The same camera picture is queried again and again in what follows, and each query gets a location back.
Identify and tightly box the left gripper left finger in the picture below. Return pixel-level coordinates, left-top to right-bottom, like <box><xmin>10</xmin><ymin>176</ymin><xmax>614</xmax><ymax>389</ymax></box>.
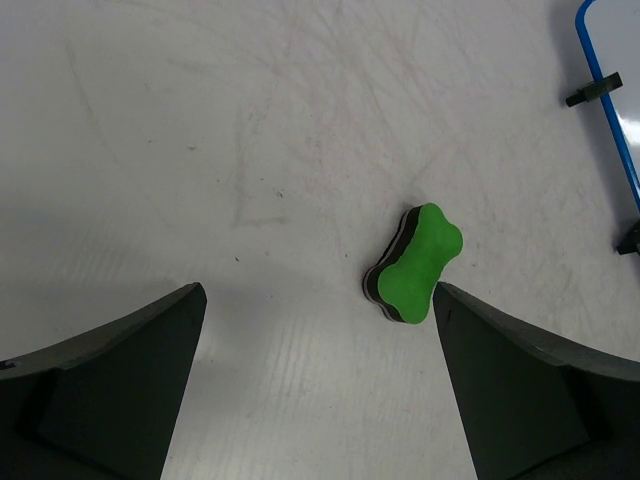
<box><xmin>1</xmin><ymin>283</ymin><xmax>207</xmax><ymax>479</ymax></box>

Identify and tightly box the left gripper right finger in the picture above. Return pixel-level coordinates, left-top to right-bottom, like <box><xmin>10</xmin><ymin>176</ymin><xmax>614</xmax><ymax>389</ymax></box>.
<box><xmin>433</xmin><ymin>283</ymin><xmax>639</xmax><ymax>479</ymax></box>

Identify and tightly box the green bone-shaped eraser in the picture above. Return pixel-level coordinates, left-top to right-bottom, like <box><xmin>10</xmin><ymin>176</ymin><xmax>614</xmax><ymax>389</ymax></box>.
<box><xmin>362</xmin><ymin>203</ymin><xmax>464</xmax><ymax>325</ymax></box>

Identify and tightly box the blue-framed whiteboard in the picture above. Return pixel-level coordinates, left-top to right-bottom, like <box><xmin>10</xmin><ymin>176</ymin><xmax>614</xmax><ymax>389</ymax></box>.
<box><xmin>575</xmin><ymin>0</ymin><xmax>639</xmax><ymax>200</ymax></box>

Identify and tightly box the black whiteboard foot lower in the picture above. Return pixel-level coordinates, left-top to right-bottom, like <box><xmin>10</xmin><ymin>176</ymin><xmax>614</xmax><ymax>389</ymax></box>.
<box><xmin>616</xmin><ymin>221</ymin><xmax>640</xmax><ymax>255</ymax></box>

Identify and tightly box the black whiteboard foot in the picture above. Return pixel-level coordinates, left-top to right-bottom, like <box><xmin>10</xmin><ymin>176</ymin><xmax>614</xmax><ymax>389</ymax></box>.
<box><xmin>565</xmin><ymin>72</ymin><xmax>623</xmax><ymax>108</ymax></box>
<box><xmin>616</xmin><ymin>221</ymin><xmax>640</xmax><ymax>255</ymax></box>

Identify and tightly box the black whiteboard foot upper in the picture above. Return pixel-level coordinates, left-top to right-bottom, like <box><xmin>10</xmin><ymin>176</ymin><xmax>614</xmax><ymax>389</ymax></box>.
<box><xmin>565</xmin><ymin>72</ymin><xmax>623</xmax><ymax>108</ymax></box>

